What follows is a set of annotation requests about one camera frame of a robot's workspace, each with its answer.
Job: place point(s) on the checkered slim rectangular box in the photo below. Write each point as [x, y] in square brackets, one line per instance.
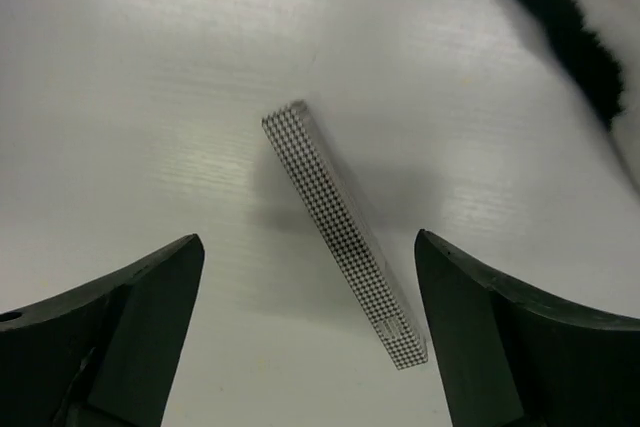
[309, 164]

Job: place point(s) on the zebra print cloth pouch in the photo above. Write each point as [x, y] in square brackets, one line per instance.
[591, 64]

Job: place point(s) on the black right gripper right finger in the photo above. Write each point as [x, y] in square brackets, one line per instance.
[511, 354]

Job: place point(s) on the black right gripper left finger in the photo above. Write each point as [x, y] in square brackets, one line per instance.
[104, 353]

